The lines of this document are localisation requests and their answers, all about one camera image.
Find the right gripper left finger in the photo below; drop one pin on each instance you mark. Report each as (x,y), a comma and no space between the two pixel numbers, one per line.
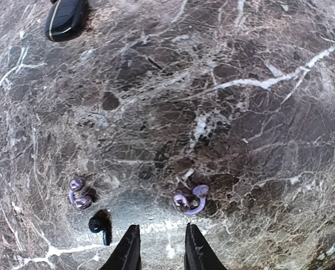
(126,255)

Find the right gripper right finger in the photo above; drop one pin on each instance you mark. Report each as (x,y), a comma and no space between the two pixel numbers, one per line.
(198,253)

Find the black earbud charging case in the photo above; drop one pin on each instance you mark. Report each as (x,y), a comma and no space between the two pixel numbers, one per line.
(66,19)

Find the small black stem earbud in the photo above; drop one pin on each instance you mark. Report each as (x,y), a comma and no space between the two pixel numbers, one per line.
(97,225)

